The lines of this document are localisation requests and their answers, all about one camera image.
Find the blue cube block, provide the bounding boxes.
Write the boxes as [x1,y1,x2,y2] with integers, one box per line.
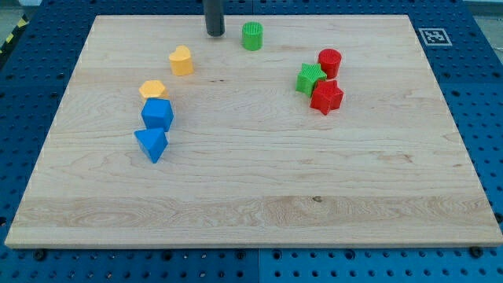
[141,98,174,132]

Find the red star block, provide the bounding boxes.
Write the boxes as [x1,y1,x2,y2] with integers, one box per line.
[310,80,344,116]

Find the red cylinder block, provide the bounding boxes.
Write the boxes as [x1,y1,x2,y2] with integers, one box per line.
[318,49,342,79]

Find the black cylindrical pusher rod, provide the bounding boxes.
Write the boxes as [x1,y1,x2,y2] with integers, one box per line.
[203,0,225,37]

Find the blue triangle block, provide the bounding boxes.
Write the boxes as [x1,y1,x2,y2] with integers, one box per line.
[134,128,168,164]

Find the green cylinder block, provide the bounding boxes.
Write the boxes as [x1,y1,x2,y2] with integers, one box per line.
[241,21,263,51]

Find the light wooden board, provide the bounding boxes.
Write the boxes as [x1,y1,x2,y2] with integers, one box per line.
[6,15,502,249]

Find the green star block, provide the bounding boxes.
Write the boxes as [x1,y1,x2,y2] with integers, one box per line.
[296,63,327,97]

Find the yellow heart block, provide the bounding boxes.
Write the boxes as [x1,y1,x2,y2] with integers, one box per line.
[168,45,194,76]

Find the white fiducial marker tag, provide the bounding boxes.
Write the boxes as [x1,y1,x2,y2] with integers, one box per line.
[418,28,452,46]

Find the yellow hexagon block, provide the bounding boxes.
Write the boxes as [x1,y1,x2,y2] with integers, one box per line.
[139,80,169,101]

